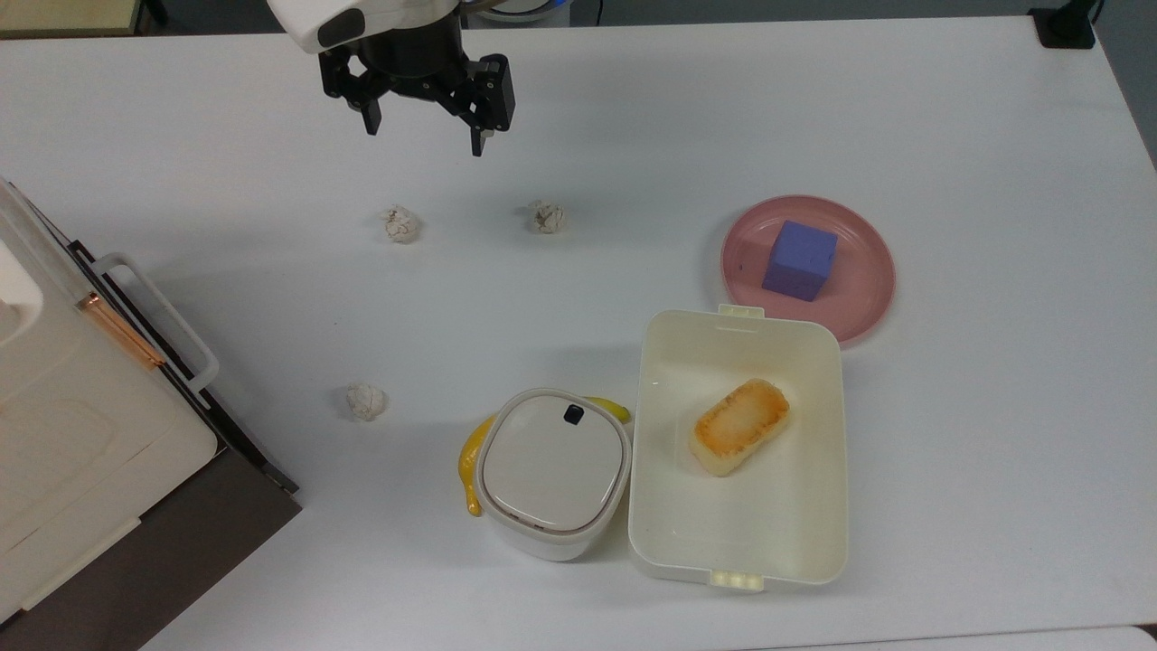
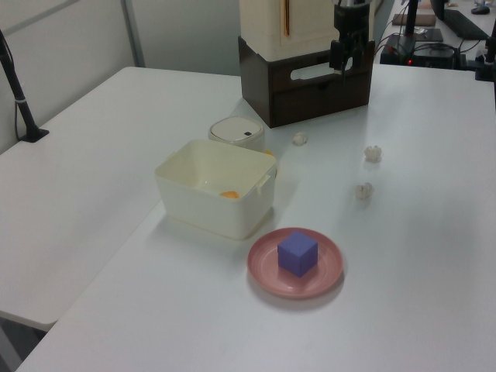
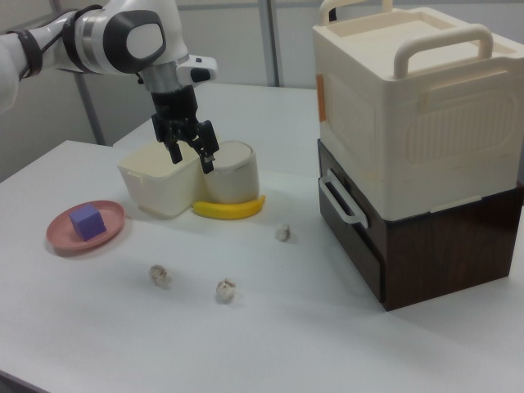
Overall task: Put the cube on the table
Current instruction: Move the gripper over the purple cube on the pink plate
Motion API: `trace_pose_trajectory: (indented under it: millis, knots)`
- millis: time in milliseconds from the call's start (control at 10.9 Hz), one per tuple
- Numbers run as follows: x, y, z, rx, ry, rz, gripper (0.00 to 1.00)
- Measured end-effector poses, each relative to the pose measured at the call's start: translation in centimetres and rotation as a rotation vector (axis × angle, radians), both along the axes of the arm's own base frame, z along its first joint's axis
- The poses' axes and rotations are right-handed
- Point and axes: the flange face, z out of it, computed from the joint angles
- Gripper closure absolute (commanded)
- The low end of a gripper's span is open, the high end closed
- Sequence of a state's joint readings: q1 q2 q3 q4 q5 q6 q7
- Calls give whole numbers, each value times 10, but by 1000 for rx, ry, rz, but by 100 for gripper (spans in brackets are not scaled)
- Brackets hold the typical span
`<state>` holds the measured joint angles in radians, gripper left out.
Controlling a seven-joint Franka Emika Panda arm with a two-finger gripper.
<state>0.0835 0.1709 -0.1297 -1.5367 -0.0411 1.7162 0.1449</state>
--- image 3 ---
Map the yellow banana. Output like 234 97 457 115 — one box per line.
192 194 267 221

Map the dark wooden drawer cabinet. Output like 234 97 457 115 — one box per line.
317 138 524 313

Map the white drawer handle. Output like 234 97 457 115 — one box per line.
318 170 370 228

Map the pink plate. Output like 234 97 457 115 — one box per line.
45 199 127 258

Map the cream plastic microwave box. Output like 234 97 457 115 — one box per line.
312 0 524 223

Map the purple cube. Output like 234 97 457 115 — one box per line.
68 205 106 242

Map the cream round cup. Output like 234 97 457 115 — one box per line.
202 139 262 205

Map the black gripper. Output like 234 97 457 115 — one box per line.
149 84 219 176

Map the cream rectangular plastic bin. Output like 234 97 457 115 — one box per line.
116 140 199 218

